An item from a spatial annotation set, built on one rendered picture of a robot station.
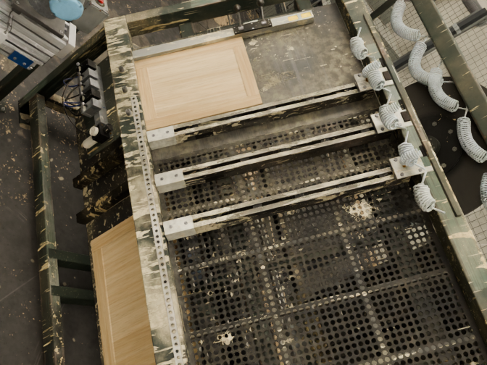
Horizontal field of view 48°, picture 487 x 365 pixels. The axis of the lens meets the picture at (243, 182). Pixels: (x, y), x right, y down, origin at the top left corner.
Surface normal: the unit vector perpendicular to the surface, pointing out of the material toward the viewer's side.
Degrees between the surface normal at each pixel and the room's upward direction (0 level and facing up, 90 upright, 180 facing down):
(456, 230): 57
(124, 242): 90
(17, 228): 0
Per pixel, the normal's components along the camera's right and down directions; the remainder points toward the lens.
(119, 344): -0.59, -0.25
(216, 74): -0.07, -0.46
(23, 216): 0.77, -0.45
